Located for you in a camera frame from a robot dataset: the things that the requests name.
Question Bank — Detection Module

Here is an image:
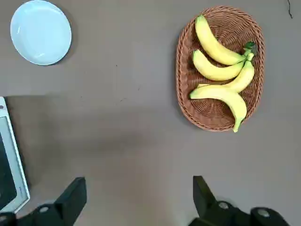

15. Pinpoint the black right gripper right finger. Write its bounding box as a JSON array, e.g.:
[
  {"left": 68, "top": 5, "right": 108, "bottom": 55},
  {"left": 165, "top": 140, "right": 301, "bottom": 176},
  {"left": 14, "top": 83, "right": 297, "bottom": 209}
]
[{"left": 188, "top": 175, "right": 292, "bottom": 226}]

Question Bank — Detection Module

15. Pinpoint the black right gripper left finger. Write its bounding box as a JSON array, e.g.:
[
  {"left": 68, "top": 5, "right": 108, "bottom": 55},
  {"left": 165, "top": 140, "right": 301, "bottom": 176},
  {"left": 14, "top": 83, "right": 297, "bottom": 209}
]
[{"left": 0, "top": 177, "right": 87, "bottom": 226}]

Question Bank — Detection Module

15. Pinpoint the white countertop oven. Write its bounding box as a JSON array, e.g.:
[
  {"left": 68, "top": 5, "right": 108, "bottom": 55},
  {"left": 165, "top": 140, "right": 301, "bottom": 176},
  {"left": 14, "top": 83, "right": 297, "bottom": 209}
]
[{"left": 0, "top": 96, "right": 31, "bottom": 214}]

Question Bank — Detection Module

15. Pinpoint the brown wicker oval basket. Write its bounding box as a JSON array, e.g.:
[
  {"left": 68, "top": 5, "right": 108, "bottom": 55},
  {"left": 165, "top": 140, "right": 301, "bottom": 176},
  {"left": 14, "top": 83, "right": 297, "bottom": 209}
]
[{"left": 175, "top": 6, "right": 266, "bottom": 132}]

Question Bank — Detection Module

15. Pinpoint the strongly curved yellow banana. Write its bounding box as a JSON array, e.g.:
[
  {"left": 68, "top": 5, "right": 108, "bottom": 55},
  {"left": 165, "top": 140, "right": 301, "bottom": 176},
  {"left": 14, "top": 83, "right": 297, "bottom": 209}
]
[{"left": 189, "top": 84, "right": 247, "bottom": 133}]

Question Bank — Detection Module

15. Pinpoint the slim yellow banana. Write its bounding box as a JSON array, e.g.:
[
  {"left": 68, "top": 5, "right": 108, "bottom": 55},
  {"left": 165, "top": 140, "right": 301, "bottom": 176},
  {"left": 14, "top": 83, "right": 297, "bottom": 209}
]
[{"left": 197, "top": 60, "right": 256, "bottom": 94}]

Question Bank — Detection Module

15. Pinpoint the short yellow banana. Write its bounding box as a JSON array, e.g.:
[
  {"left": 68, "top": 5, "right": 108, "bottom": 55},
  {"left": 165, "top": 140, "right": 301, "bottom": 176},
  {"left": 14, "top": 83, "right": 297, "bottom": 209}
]
[{"left": 192, "top": 48, "right": 246, "bottom": 82}]

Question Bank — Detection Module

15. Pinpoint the green banana bunch crown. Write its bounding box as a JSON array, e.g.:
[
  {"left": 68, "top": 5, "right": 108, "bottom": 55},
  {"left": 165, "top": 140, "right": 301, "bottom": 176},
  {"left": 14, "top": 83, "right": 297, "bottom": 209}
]
[{"left": 243, "top": 41, "right": 257, "bottom": 56}]

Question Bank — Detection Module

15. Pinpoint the long yellow banana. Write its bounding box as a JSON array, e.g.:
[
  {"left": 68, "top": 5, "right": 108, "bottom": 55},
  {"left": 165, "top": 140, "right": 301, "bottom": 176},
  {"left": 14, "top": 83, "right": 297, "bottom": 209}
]
[{"left": 194, "top": 14, "right": 255, "bottom": 66}]

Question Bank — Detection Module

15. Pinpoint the pale bluish white plate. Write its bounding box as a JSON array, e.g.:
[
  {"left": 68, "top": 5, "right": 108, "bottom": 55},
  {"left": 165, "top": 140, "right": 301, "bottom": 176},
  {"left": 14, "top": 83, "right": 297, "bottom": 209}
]
[{"left": 10, "top": 0, "right": 72, "bottom": 66}]

